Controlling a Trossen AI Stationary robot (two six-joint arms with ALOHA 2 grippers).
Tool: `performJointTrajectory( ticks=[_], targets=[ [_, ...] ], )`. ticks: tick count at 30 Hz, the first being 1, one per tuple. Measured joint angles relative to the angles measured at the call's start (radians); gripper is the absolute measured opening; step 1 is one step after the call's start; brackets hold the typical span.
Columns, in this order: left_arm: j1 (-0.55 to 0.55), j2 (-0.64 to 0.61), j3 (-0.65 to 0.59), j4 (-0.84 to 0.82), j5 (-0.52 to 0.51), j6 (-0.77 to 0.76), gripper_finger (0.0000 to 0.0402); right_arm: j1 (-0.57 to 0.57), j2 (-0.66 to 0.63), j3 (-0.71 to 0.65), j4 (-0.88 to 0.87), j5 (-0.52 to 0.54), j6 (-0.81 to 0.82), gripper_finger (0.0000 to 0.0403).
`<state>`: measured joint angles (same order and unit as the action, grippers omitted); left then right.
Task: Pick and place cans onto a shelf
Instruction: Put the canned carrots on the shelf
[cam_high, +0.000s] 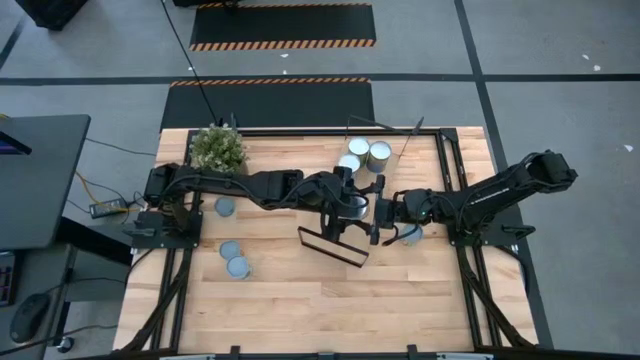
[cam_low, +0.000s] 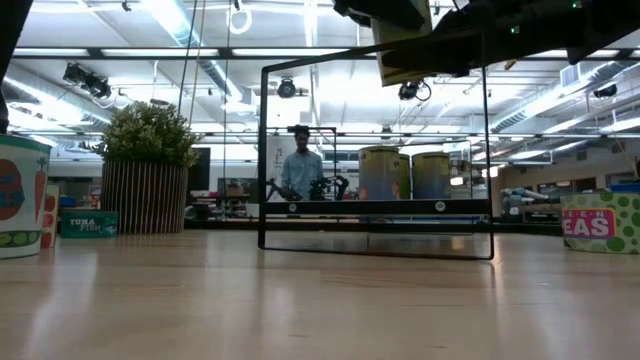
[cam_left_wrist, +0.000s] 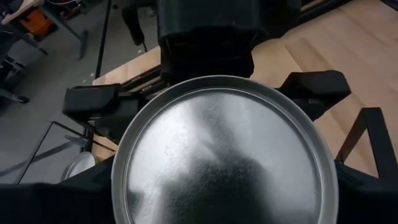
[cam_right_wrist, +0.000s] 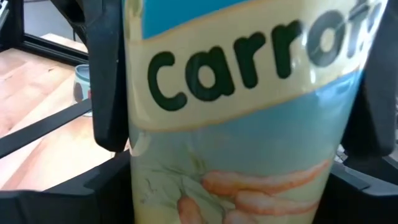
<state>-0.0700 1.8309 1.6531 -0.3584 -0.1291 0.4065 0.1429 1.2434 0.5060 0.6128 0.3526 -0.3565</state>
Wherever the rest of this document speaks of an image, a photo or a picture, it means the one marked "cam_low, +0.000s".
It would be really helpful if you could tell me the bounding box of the white tomato label can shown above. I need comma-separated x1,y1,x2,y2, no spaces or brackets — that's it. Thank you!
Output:
40,183,61,250

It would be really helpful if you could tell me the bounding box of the wooden shelf with black frame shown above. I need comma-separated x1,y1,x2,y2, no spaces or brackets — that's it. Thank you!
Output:
257,27,496,261

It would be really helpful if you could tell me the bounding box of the teal tuna fish can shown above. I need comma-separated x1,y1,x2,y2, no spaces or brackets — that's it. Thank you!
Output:
59,210,120,239

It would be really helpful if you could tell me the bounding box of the black hanging cable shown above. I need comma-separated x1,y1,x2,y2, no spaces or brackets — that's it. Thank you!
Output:
177,0,200,121

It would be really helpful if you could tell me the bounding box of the potted green plant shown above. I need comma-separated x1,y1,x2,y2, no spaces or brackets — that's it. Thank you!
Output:
79,101,201,235

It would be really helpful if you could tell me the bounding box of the black wall monitor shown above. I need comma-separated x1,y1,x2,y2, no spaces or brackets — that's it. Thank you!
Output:
188,147,212,192

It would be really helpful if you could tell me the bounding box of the large carrot and peas can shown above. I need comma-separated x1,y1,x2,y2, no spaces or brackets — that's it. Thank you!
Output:
0,133,53,260

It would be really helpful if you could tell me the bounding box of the white standing banner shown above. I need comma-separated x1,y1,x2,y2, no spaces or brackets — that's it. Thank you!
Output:
266,134,297,202

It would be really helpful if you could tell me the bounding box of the person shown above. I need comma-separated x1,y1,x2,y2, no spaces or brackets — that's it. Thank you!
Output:
280,124,325,202

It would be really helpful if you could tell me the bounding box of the green peas polka-dot can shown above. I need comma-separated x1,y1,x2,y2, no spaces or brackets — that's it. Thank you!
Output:
559,192,640,255

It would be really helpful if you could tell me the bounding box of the black aluminium table frame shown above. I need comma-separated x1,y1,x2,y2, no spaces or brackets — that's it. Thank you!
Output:
184,217,564,237

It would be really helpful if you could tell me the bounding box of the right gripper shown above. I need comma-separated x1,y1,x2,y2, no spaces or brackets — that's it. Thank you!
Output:
333,0,571,77

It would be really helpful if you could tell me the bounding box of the white hanging cable loop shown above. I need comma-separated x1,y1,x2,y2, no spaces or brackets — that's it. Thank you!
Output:
227,2,254,36

